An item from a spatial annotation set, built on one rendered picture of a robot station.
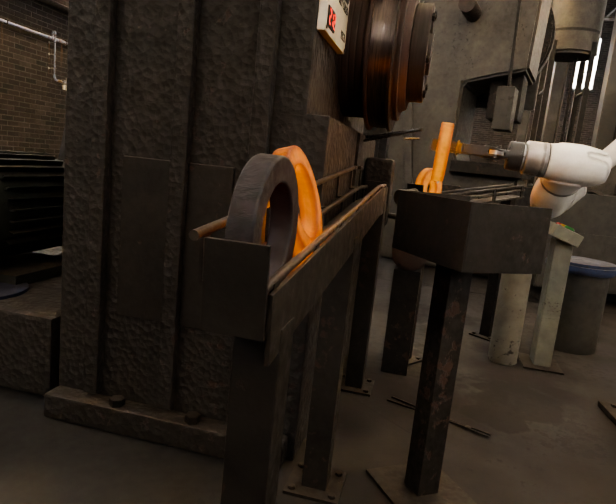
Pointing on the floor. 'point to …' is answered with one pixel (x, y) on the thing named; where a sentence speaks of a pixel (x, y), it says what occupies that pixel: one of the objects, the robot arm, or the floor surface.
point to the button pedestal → (551, 300)
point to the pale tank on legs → (573, 28)
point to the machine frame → (180, 201)
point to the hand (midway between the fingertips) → (444, 145)
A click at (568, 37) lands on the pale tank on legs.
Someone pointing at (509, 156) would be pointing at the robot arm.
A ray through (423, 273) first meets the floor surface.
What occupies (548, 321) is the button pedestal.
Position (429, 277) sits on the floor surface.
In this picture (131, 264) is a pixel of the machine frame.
